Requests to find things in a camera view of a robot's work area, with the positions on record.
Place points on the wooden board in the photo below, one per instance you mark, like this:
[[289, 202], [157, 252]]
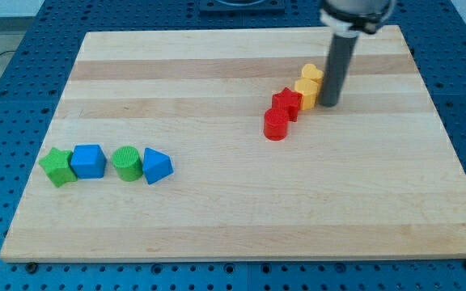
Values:
[[374, 177]]

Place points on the red star block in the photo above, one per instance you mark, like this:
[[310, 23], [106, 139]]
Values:
[[288, 100]]

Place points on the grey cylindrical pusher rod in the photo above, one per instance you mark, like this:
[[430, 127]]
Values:
[[338, 61]]

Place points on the yellow heart block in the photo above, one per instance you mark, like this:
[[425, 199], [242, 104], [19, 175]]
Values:
[[310, 71]]

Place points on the blue cube block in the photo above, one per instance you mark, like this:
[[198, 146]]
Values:
[[88, 161]]

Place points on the green cylinder block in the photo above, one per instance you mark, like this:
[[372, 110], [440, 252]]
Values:
[[127, 163]]

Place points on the green star block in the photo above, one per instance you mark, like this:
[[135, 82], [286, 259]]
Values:
[[56, 165]]

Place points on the blue triangle block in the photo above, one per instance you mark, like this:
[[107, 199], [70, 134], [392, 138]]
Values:
[[156, 165]]

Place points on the red cylinder block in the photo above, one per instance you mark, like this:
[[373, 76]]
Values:
[[275, 124]]

